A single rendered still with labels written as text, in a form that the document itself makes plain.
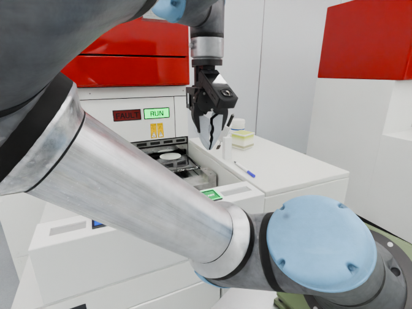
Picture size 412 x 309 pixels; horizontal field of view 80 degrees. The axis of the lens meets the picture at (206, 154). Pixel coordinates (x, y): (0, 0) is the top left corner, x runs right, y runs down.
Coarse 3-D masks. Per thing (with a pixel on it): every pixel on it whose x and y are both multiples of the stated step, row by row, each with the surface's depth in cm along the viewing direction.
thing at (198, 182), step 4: (196, 176) 98; (200, 176) 98; (188, 180) 94; (192, 180) 94; (196, 180) 94; (200, 180) 94; (204, 180) 94; (192, 184) 91; (196, 184) 91; (200, 184) 91; (204, 184) 92; (208, 184) 93; (212, 184) 93; (196, 188) 91; (200, 188) 92; (204, 188) 92; (208, 188) 93
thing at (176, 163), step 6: (174, 150) 124; (150, 156) 115; (156, 156) 115; (162, 162) 107; (168, 162) 107; (174, 162) 107; (180, 162) 107; (186, 162) 107; (192, 162) 107; (168, 168) 101; (174, 168) 101; (180, 168) 101
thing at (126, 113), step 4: (116, 112) 104; (120, 112) 104; (124, 112) 105; (128, 112) 106; (132, 112) 106; (136, 112) 107; (116, 116) 104; (120, 116) 105; (124, 116) 106; (128, 116) 106; (132, 116) 107; (136, 116) 108; (116, 120) 105
